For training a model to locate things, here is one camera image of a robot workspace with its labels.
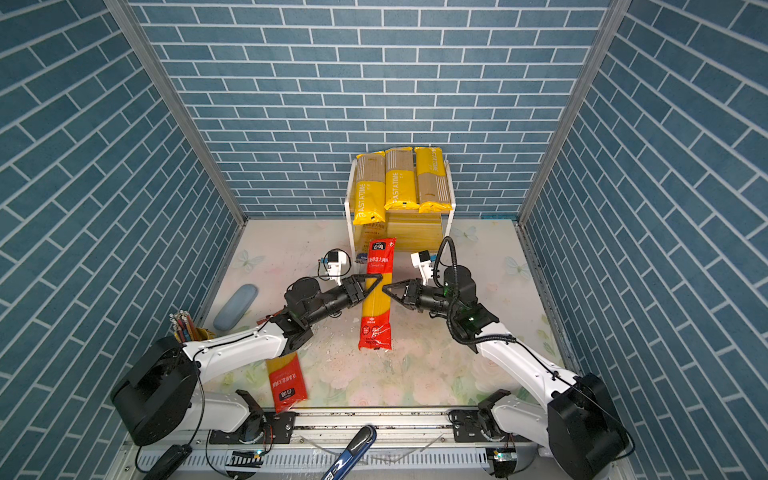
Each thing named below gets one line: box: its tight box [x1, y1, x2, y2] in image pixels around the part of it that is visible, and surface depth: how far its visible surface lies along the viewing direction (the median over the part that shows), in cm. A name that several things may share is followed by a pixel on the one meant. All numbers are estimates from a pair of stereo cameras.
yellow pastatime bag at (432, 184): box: [414, 147, 452, 213], surface depth 84 cm
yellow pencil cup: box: [168, 310, 216, 343], surface depth 76 cm
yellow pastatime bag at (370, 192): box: [353, 151, 386, 225], surface depth 82 cm
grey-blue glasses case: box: [213, 284, 259, 332], surface depth 95 cm
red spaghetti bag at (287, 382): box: [267, 352, 308, 414], surface depth 80 cm
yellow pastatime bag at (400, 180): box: [384, 147, 420, 210], surface depth 84 cm
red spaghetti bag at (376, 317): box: [359, 238, 396, 350], surface depth 72 cm
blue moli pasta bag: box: [354, 222, 388, 264], surface depth 95 cm
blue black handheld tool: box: [321, 425, 377, 480], surface depth 68 cm
